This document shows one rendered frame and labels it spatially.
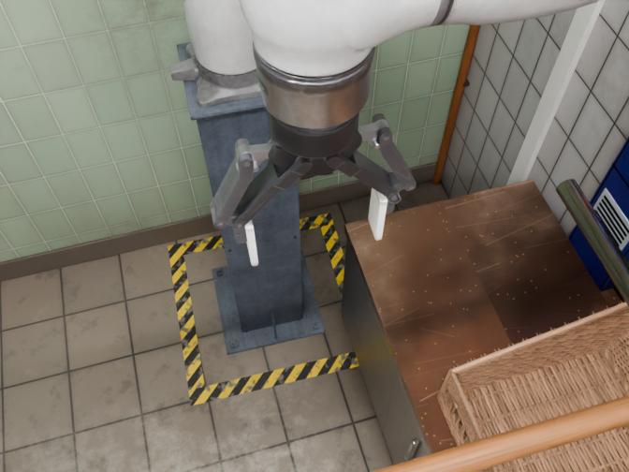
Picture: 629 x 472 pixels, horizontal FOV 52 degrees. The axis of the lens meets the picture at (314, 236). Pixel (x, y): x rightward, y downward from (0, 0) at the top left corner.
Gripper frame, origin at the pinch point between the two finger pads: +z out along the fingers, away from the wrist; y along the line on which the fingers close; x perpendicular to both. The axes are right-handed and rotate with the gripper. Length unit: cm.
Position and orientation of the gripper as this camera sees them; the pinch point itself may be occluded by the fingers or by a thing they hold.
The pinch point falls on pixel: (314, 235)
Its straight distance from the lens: 69.0
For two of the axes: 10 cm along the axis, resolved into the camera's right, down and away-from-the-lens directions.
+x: 2.4, 8.0, -5.5
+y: -9.7, 2.0, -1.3
